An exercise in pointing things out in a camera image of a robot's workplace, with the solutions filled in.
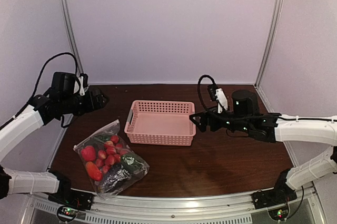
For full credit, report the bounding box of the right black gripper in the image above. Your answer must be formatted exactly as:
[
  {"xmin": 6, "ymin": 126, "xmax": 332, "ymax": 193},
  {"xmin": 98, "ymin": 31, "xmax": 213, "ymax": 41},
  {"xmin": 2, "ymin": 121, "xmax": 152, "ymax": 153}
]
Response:
[{"xmin": 189, "ymin": 105, "xmax": 251, "ymax": 133}]

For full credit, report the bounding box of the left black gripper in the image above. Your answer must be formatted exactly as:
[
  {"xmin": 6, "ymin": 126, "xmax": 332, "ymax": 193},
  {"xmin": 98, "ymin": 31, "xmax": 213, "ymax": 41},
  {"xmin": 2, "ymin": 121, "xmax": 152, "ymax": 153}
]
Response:
[{"xmin": 60, "ymin": 88, "xmax": 108, "ymax": 116}]

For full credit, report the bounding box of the pink plastic basket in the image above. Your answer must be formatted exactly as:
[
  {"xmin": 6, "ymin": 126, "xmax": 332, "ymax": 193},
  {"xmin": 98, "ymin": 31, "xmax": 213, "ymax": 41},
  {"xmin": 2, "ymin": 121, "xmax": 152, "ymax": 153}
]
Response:
[{"xmin": 124, "ymin": 100, "xmax": 196, "ymax": 146}]

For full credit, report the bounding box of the clear zip top bag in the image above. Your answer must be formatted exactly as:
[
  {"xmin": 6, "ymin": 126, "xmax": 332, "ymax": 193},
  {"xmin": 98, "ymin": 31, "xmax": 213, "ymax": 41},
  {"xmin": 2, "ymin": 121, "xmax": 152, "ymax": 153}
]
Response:
[{"xmin": 73, "ymin": 120, "xmax": 150, "ymax": 199}]

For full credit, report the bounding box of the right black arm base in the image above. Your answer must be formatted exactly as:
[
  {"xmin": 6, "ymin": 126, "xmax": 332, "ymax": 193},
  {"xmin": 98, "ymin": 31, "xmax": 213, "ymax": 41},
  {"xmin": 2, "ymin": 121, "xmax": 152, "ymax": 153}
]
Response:
[{"xmin": 252, "ymin": 169, "xmax": 297, "ymax": 209}]

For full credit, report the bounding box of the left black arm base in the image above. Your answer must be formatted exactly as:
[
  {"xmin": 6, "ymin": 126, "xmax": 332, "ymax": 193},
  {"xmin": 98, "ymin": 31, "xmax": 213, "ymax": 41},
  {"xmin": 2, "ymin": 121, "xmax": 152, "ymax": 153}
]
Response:
[{"xmin": 47, "ymin": 171, "xmax": 94, "ymax": 210}]

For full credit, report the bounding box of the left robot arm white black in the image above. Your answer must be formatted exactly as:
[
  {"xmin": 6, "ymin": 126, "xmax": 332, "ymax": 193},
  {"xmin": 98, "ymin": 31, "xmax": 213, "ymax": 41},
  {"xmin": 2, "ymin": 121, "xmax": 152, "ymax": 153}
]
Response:
[{"xmin": 1, "ymin": 72, "xmax": 109, "ymax": 205}]

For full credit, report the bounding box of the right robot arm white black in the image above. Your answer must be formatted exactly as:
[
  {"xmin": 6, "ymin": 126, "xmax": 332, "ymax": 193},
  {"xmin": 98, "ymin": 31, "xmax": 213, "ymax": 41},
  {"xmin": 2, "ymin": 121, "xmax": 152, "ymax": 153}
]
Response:
[{"xmin": 190, "ymin": 88, "xmax": 336, "ymax": 204}]

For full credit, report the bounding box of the green fake pepper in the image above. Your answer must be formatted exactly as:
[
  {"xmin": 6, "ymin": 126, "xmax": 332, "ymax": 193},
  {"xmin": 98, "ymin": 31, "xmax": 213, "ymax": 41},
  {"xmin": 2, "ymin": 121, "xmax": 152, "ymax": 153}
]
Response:
[{"xmin": 121, "ymin": 154, "xmax": 144, "ymax": 174}]

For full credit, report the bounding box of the dark purple fake eggplant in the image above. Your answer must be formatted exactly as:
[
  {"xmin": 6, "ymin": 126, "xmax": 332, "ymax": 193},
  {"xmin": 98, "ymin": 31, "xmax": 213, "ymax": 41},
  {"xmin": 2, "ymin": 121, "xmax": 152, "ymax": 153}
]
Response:
[{"xmin": 98, "ymin": 163, "xmax": 132, "ymax": 194}]

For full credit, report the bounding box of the left circuit board with leds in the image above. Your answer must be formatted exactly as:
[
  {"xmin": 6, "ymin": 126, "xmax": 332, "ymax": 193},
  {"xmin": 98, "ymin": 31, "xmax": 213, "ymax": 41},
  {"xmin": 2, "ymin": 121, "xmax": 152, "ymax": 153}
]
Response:
[{"xmin": 56, "ymin": 206, "xmax": 78, "ymax": 222}]

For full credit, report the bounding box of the circuit board with leds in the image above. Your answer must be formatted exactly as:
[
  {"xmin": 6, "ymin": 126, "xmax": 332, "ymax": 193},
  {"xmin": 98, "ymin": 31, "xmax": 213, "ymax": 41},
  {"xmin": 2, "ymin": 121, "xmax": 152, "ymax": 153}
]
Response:
[
  {"xmin": 56, "ymin": 206, "xmax": 78, "ymax": 222},
  {"xmin": 268, "ymin": 208, "xmax": 289, "ymax": 222}
]

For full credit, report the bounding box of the right circuit board with leds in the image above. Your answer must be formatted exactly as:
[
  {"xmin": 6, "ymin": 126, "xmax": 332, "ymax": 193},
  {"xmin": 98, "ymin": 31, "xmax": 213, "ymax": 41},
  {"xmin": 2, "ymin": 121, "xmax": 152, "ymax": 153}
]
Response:
[{"xmin": 268, "ymin": 208, "xmax": 289, "ymax": 222}]

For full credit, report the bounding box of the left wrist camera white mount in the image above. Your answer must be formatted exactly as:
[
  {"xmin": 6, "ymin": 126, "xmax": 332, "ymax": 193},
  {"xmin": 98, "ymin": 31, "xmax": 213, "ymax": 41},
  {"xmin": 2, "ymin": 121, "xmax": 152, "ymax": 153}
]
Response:
[{"xmin": 78, "ymin": 73, "xmax": 88, "ymax": 96}]

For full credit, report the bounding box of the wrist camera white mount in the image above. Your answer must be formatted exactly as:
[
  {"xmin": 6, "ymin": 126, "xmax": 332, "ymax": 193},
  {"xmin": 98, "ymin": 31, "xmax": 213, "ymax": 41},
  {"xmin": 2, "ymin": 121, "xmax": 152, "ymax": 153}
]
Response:
[
  {"xmin": 207, "ymin": 84, "xmax": 229, "ymax": 113},
  {"xmin": 78, "ymin": 73, "xmax": 88, "ymax": 96}
]

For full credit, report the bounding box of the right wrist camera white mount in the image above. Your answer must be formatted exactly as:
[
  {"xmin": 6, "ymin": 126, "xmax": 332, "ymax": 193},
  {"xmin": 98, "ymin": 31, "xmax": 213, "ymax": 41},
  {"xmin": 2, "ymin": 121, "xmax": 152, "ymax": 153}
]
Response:
[{"xmin": 207, "ymin": 84, "xmax": 229, "ymax": 113}]

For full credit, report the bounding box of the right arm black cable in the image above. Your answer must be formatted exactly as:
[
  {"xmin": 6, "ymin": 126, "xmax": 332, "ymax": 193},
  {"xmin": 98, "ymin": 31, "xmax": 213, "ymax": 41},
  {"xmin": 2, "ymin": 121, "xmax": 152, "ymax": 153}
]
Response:
[{"xmin": 197, "ymin": 74, "xmax": 219, "ymax": 114}]

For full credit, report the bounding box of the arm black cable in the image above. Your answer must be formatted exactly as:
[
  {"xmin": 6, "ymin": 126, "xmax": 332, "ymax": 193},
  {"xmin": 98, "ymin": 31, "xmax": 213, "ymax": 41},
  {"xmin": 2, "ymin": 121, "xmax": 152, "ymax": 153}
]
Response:
[
  {"xmin": 197, "ymin": 74, "xmax": 219, "ymax": 114},
  {"xmin": 26, "ymin": 52, "xmax": 81, "ymax": 106}
]

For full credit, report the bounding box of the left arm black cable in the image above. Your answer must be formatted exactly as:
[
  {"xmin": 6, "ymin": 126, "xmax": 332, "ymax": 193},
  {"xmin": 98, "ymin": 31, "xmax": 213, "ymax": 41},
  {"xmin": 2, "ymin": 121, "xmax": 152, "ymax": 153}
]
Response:
[{"xmin": 26, "ymin": 52, "xmax": 81, "ymax": 106}]

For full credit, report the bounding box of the front aluminium rail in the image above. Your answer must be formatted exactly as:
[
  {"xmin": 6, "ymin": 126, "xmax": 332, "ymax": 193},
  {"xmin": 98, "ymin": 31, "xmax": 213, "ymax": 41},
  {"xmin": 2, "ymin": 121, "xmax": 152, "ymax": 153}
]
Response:
[{"xmin": 26, "ymin": 184, "xmax": 319, "ymax": 224}]

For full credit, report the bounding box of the left aluminium frame post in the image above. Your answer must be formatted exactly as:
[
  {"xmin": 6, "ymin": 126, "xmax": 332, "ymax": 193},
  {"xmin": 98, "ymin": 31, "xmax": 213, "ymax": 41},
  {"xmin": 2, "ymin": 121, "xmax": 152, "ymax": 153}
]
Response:
[{"xmin": 60, "ymin": 0, "xmax": 84, "ymax": 76}]

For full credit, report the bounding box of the aluminium frame post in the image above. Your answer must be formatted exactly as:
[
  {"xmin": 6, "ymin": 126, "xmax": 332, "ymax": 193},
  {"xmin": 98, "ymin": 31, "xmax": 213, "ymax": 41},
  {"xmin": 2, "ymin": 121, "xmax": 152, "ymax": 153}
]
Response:
[
  {"xmin": 254, "ymin": 0, "xmax": 284, "ymax": 89},
  {"xmin": 60, "ymin": 0, "xmax": 84, "ymax": 76}
]

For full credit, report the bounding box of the right aluminium frame post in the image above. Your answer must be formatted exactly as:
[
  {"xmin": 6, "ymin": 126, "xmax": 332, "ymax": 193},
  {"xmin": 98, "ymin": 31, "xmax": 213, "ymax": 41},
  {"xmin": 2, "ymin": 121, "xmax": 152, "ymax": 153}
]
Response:
[{"xmin": 254, "ymin": 0, "xmax": 284, "ymax": 89}]

